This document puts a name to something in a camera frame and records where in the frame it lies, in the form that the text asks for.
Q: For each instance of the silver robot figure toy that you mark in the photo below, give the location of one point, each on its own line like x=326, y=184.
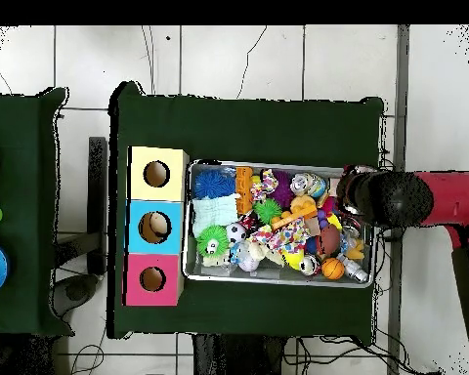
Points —
x=353, y=269

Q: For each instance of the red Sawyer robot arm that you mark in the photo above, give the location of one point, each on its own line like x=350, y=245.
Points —
x=434, y=195

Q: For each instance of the wooden box with three holes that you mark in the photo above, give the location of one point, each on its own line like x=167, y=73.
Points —
x=172, y=191

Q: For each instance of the shallow clear mesh bin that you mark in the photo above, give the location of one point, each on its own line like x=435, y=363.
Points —
x=226, y=275

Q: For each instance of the light blue knitted cloth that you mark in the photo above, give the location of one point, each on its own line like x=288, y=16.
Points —
x=215, y=211

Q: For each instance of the small soccer ball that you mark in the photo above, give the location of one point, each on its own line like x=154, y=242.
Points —
x=236, y=232

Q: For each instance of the blue spiky rubber ball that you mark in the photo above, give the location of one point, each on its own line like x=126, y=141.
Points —
x=213, y=183

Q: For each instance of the green fuzzy ball with eye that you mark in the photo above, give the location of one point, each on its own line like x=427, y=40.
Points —
x=213, y=244

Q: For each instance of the purple spiky ball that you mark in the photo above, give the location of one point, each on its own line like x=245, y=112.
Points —
x=283, y=189

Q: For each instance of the colourful drink can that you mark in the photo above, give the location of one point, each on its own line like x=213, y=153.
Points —
x=306, y=183

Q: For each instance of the brown rubber ball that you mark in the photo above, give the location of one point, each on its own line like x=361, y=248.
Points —
x=330, y=239

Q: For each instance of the small orange basketball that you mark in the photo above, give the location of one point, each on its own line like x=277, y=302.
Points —
x=333, y=268

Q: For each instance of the black upright panel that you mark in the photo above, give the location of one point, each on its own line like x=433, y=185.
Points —
x=97, y=195

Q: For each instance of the grey floor stand base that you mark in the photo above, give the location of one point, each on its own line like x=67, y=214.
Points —
x=76, y=291

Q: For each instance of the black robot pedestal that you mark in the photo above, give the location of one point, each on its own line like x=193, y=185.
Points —
x=234, y=357

